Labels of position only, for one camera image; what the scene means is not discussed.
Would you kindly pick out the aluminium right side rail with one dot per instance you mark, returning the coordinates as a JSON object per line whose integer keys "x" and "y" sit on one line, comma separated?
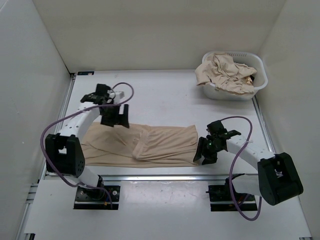
{"x": 263, "y": 125}

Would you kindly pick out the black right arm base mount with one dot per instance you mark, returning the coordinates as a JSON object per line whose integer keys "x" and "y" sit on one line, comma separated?
{"x": 221, "y": 201}

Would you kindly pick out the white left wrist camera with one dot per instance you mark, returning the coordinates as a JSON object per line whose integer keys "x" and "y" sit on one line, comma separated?
{"x": 117, "y": 94}

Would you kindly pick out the beige clothes pile in basket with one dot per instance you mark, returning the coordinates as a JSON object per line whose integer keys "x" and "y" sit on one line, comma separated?
{"x": 227, "y": 76}

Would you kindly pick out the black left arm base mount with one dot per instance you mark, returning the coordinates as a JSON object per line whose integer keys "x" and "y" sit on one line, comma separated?
{"x": 93, "y": 199}

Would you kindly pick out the white laundry basket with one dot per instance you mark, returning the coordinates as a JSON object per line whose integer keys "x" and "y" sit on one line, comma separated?
{"x": 260, "y": 79}

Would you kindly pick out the beige trousers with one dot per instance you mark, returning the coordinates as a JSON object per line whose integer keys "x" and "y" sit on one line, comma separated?
{"x": 140, "y": 146}

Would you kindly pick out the black corner label sticker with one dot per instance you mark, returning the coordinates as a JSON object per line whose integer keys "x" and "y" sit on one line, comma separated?
{"x": 85, "y": 73}

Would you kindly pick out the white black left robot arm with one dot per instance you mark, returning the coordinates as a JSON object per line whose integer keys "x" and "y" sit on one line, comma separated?
{"x": 63, "y": 152}

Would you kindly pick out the aluminium table edge rail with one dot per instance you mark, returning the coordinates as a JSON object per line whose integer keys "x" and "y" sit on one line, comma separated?
{"x": 139, "y": 178}

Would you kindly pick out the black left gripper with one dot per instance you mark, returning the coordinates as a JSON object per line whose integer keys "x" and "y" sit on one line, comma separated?
{"x": 121, "y": 119}

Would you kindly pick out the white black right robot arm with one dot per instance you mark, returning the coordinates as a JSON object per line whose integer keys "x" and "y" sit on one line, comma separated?
{"x": 277, "y": 179}

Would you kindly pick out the aluminium left side rail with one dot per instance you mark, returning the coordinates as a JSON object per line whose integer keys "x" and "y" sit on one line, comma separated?
{"x": 51, "y": 142}

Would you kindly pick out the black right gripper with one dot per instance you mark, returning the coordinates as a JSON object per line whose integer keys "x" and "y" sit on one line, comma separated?
{"x": 202, "y": 142}

